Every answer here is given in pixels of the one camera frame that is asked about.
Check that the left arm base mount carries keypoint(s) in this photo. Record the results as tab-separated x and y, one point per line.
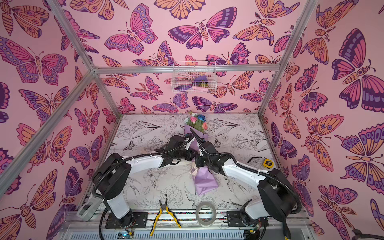
135	220

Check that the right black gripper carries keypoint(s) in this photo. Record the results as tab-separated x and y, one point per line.
202	147

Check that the cream ribbon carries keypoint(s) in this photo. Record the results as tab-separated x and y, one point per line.
194	171

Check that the yellow tape measure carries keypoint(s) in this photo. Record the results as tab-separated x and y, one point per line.
261	162

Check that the blue fake rose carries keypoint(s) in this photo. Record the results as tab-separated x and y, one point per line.
202	118

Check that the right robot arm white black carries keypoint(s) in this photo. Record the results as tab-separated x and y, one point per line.
278	199

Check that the aluminium front rail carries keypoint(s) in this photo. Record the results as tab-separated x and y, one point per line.
166	229

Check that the white wire basket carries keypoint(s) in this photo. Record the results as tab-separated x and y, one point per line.
194	77

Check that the small pink fake rose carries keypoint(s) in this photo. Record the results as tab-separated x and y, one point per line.
194	118

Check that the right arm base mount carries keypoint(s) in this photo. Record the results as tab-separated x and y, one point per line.
237	218

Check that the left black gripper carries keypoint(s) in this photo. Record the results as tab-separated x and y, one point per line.
190	152

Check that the grey white handheld device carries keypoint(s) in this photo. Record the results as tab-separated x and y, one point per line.
87	211

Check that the clear tape roll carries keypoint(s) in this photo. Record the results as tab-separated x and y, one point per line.
206	214

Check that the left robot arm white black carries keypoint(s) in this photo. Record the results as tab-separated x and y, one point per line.
110	179

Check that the purple pink wrapping paper sheet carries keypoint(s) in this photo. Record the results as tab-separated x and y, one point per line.
204	180

